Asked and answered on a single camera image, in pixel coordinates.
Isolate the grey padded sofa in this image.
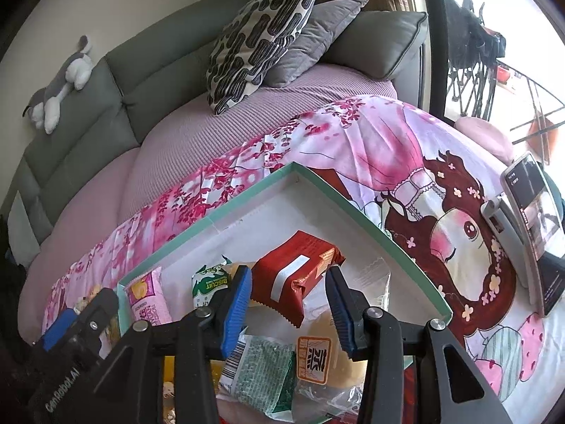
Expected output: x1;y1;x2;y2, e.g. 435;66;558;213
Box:
0;0;429;270

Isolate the black and white patterned pillow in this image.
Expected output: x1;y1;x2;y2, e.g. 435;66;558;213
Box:
207;0;319;116

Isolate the smartphone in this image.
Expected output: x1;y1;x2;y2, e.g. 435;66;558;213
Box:
500;151;565;318

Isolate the pink striped snack packet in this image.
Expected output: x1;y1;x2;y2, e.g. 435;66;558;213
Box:
125;267;174;325

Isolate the white and green biscuit packet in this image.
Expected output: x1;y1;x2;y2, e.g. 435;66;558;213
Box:
191;256;241;310

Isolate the clear plastic packet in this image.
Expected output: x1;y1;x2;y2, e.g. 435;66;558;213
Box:
353;258;391;314

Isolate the dark window frame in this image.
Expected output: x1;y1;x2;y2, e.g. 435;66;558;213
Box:
417;0;446;120

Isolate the white box with teal rim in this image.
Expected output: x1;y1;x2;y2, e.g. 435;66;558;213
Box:
117;161;453;424

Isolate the black drying rack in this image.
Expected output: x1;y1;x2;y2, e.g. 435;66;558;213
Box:
446;0;508;120

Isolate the light grey cushion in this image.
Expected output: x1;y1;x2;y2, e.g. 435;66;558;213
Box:
6;192;42;270

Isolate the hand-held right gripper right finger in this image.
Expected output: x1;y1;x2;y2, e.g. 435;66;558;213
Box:
326;266;513;424

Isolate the red snack packet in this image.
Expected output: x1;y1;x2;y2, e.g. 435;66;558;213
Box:
249;230;345;328

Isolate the clear bread packet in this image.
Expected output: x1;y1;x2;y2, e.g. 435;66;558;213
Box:
293;318;367;407

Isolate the metal balcony railing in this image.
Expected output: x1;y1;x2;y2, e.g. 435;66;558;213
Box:
499;62;565;164

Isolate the pink round cushion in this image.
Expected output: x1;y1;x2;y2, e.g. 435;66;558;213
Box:
454;116;515;162

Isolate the pink ribbed sofa cover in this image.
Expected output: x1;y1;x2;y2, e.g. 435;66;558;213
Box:
18;64;398;345

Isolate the printed cartoon blanket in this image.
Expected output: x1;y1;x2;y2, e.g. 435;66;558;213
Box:
42;95;565;424

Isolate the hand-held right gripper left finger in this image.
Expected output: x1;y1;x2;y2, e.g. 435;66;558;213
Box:
73;265;253;424

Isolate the grey pillow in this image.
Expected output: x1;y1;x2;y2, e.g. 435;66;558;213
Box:
262;0;369;88

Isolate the yellow snack packet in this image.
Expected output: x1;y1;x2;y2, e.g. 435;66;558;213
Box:
161;354;178;385

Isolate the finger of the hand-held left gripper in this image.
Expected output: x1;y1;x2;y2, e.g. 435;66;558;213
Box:
73;287;121;358
33;309;82;352

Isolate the grey phone stand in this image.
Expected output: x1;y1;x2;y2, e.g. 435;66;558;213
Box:
481;196;537;290

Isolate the grey and white plush toy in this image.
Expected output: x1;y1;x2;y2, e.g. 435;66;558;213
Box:
23;35;94;134

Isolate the green snack packet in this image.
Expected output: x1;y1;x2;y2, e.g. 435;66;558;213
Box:
218;333;297;422

